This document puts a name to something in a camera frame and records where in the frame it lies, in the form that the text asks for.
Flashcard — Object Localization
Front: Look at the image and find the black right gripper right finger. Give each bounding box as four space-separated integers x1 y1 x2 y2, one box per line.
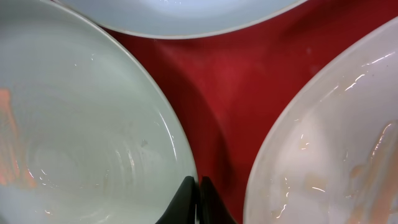
199 176 237 224

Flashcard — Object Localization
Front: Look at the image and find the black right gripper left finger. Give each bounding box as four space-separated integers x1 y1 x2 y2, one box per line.
155 176 197 224

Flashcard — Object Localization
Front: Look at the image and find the pale green plate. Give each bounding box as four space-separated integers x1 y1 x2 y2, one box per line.
1 1 197 223

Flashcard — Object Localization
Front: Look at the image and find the white plate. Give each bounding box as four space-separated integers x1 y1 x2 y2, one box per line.
244 19 397 223

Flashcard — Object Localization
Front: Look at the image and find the red plastic tray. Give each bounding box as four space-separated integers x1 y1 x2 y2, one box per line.
112 0 397 222

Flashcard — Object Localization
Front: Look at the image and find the light blue plate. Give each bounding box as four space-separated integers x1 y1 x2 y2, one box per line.
55 0 306 39

